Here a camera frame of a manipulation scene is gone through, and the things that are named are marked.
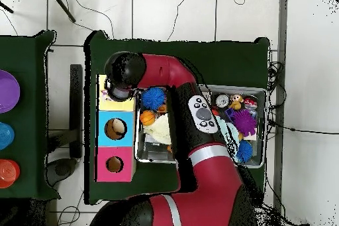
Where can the dark green side-table cloth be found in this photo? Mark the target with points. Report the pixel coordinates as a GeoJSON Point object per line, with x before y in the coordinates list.
{"type": "Point", "coordinates": [34, 130]}

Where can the dark green tablecloth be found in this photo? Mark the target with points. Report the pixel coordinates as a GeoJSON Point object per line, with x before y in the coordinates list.
{"type": "Point", "coordinates": [225, 61]}

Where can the brown monkey plush toy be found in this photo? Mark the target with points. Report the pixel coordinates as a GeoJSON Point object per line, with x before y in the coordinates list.
{"type": "Point", "coordinates": [235, 101]}

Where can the wooden three-hole sorting box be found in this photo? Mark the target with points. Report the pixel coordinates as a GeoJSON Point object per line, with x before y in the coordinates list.
{"type": "Point", "coordinates": [129, 130]}

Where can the dark tripod leg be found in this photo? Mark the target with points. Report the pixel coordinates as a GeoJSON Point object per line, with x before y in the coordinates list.
{"type": "Point", "coordinates": [63, 6]}
{"type": "Point", "coordinates": [6, 7]}

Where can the cream cloth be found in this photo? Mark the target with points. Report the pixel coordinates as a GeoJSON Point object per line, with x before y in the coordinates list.
{"type": "Point", "coordinates": [160, 130]}

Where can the silver drink can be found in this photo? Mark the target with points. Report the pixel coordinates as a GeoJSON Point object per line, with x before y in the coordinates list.
{"type": "Point", "coordinates": [222, 100]}

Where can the purple plastic bowl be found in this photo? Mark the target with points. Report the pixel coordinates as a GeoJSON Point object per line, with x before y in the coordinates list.
{"type": "Point", "coordinates": [8, 90]}

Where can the orange plastic bowl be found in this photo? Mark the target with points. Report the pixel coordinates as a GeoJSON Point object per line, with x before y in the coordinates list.
{"type": "Point", "coordinates": [9, 173]}

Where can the blue plastic bowl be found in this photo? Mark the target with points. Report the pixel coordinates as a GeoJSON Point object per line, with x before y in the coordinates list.
{"type": "Point", "coordinates": [5, 135]}

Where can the polka-dot paper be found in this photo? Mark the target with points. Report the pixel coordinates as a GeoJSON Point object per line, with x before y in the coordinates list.
{"type": "Point", "coordinates": [104, 94]}

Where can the purple spiky ball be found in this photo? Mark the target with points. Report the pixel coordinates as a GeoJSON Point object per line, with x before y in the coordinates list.
{"type": "Point", "coordinates": [243, 122]}

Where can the blue fuzzy ball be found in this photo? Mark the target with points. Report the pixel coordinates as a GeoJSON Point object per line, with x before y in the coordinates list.
{"type": "Point", "coordinates": [153, 98]}
{"type": "Point", "coordinates": [245, 151]}

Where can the orange toy basketball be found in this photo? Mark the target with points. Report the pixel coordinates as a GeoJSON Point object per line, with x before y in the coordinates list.
{"type": "Point", "coordinates": [147, 118]}

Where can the silver mesh bin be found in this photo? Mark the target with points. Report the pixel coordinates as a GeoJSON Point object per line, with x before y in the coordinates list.
{"type": "Point", "coordinates": [153, 154]}

